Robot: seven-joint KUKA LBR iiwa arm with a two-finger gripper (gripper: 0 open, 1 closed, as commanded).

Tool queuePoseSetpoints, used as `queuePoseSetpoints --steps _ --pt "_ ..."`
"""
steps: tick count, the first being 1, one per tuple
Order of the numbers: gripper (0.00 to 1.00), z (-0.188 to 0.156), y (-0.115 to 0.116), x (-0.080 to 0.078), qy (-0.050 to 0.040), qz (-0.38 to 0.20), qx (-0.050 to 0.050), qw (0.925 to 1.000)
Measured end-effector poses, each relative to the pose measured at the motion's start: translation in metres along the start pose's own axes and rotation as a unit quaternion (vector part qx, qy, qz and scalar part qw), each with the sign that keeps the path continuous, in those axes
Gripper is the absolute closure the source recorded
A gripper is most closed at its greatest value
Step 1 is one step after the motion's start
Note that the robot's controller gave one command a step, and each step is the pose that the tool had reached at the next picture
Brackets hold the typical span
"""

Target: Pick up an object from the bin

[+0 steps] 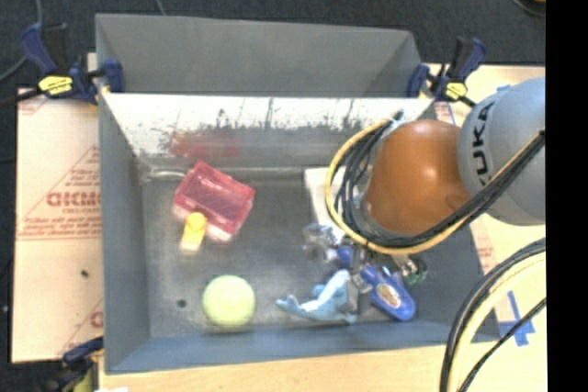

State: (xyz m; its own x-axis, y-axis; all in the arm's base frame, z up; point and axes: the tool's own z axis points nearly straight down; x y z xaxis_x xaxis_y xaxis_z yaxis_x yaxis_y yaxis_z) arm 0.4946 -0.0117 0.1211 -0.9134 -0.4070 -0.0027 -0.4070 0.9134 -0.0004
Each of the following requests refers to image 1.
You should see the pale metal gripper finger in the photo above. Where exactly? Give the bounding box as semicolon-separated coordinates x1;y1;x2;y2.
304;242;342;264
302;222;339;245

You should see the blue bottle with gold label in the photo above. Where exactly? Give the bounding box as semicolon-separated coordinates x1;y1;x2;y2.
337;245;418;322

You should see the light blue toy dolphin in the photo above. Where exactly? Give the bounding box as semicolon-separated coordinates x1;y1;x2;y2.
275;269;360;325

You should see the yellow-green tennis ball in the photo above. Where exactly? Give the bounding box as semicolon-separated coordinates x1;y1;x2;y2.
201;274;257;328

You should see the pink clear plastic box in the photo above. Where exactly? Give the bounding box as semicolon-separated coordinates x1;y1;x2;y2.
172;159;257;243

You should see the small yellow toy piece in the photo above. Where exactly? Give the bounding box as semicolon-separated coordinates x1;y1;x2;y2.
179;211;209;252

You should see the grey metal bin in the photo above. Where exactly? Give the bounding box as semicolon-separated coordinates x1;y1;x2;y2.
95;13;502;375

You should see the cardboard board with red print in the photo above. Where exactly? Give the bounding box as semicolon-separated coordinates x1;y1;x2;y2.
9;86;106;364

